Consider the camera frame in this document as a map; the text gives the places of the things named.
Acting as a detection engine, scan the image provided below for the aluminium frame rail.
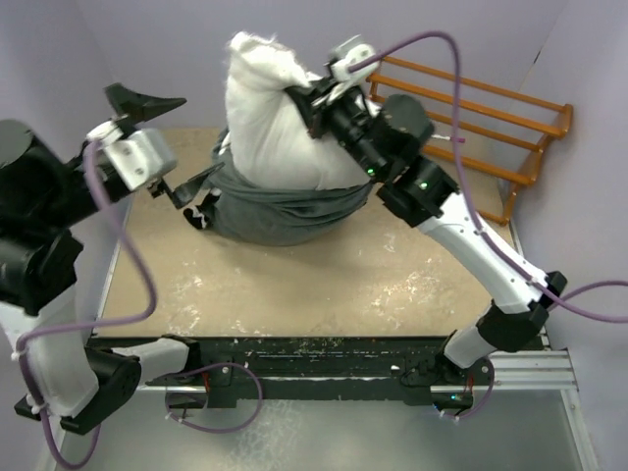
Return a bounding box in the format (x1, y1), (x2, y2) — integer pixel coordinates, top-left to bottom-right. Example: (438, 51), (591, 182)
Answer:
(490, 220), (600, 471)

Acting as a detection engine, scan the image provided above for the wooden tiered rack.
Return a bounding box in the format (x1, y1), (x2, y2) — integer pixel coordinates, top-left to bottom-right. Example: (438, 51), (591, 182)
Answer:
(367, 56), (574, 226)

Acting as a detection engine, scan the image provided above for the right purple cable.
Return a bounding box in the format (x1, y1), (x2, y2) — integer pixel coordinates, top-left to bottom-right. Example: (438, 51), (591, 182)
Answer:
(350, 30), (628, 325)

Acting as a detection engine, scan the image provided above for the pink capped white marker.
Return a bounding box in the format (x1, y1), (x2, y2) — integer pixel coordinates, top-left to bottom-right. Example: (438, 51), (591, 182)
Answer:
(432, 134), (466, 143)

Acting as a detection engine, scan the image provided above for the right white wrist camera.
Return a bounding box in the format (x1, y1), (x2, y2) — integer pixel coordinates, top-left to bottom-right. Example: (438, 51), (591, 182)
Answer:
(326, 35), (380, 82)

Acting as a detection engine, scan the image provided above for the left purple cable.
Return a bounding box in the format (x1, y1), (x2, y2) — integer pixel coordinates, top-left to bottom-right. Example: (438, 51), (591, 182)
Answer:
(14, 139), (159, 467)

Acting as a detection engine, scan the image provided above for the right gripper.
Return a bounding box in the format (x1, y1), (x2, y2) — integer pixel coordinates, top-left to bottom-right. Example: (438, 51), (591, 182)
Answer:
(287, 75), (388, 182)

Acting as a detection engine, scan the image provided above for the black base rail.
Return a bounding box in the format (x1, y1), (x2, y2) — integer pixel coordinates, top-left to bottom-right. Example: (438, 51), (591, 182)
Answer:
(150, 337), (493, 410)

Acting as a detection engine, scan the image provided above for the zebra print pillowcase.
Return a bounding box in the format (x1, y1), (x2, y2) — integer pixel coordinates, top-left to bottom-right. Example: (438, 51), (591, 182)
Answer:
(183, 129), (372, 246)

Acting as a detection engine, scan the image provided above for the white pillow insert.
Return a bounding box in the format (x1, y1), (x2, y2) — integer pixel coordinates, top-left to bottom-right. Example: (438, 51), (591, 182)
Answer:
(225, 31), (368, 190)

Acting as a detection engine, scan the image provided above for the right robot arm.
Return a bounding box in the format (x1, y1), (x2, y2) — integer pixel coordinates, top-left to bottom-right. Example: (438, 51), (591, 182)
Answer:
(286, 78), (567, 384)

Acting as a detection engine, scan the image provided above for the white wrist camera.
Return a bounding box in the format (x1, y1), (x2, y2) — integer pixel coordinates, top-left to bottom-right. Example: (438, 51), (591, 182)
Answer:
(326, 35), (380, 82)
(86, 121), (177, 192)

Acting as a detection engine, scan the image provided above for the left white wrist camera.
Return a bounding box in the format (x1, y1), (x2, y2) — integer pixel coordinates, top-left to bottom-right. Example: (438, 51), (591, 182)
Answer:
(86, 121), (177, 192)

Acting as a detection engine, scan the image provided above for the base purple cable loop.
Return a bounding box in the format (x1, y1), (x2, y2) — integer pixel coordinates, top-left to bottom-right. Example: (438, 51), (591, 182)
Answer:
(163, 361), (265, 434)

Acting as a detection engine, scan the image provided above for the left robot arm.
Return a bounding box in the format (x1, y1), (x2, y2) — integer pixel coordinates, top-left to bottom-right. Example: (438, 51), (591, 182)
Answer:
(1, 83), (202, 435)

